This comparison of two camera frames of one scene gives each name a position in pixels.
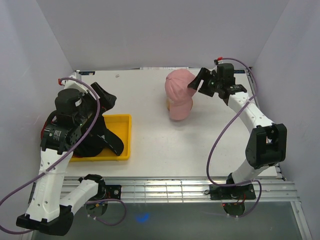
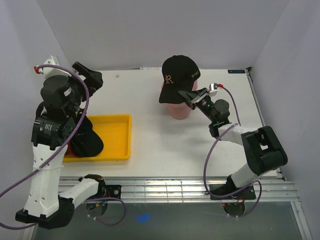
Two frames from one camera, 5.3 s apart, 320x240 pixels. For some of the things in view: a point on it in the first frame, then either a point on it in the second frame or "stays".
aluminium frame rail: [137, 190] stays
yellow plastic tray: [121, 125] stays
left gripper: [107, 100] -> [93, 78]
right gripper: [203, 74] -> [194, 97]
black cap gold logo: [101, 138] -> [178, 73]
